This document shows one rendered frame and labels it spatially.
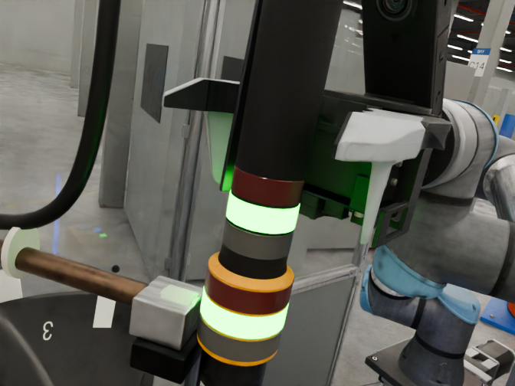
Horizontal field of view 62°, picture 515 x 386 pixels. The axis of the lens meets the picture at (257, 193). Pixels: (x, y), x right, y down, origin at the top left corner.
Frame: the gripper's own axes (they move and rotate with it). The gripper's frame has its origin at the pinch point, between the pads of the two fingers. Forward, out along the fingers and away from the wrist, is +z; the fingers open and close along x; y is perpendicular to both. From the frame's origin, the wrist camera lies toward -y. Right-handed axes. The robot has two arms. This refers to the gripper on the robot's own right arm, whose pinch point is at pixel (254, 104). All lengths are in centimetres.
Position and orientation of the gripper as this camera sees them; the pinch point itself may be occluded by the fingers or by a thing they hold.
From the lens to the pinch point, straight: 18.0
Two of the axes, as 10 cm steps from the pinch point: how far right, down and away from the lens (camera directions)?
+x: -7.6, -3.1, 5.8
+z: -6.3, 1.1, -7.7
